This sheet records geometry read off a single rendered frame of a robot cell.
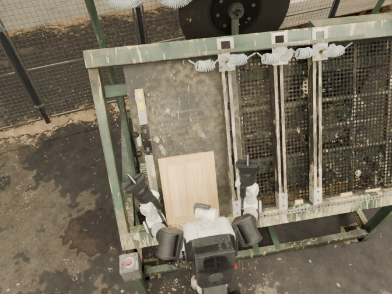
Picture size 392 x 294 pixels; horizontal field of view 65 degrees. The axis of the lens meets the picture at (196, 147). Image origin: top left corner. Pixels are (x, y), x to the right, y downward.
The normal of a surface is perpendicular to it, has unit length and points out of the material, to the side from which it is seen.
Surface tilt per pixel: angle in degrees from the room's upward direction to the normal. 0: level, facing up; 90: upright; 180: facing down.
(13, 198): 0
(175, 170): 54
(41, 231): 0
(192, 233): 23
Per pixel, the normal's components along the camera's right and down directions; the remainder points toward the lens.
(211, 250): -0.07, -0.88
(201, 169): 0.14, 0.24
